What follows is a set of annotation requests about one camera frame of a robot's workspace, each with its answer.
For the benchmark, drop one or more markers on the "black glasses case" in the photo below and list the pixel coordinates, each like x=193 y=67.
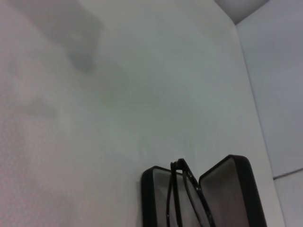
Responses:
x=236 y=189

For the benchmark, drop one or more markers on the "black glasses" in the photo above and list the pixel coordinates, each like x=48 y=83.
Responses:
x=180 y=163

